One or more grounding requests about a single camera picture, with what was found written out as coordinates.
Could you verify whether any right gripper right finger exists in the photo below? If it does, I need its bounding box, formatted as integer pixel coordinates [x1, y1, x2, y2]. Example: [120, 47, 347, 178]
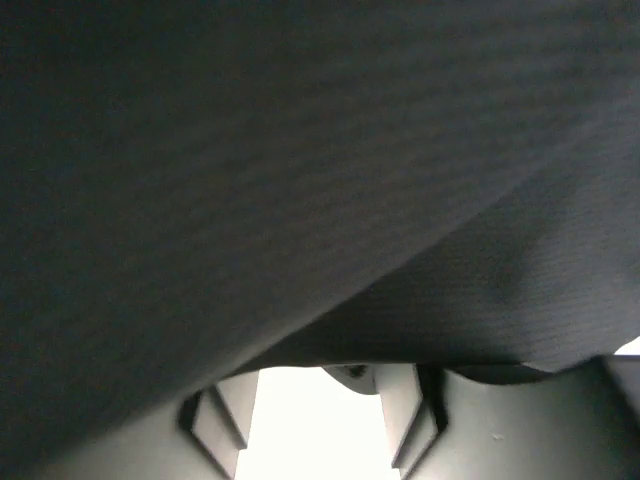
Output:
[377, 356, 639, 479]

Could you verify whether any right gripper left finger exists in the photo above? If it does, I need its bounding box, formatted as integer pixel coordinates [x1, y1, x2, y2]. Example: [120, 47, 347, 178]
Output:
[30, 372, 259, 480]

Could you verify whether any black t shirt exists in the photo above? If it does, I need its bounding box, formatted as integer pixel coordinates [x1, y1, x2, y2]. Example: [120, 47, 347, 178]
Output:
[1, 1, 639, 477]

